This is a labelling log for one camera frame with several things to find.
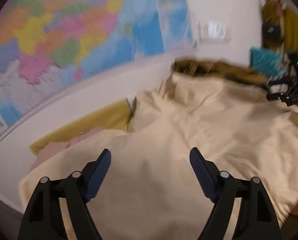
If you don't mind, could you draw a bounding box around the top teal plastic basket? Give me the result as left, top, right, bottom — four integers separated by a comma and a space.
250, 47, 286, 79

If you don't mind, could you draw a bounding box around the olive brown jacket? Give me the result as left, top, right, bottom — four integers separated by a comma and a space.
172, 59, 270, 92

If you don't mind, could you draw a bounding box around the colourful wall map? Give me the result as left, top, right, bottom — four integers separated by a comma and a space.
0, 0, 194, 140

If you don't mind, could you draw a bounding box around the cream large garment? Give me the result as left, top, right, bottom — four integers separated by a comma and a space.
19, 73, 298, 239

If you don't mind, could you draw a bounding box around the pink cloth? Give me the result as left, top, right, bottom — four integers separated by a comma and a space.
30, 127, 103, 171

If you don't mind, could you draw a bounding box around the black hanging handbag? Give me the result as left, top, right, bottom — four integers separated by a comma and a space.
262, 23, 284, 45

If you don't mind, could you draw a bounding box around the yellow green blanket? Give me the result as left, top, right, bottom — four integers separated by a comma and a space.
29, 99, 132, 155

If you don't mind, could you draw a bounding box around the mustard hanging coat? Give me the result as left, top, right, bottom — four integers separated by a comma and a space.
261, 2, 298, 54

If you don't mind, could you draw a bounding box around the white wall paper sheet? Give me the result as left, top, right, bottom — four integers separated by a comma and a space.
198, 21, 232, 44

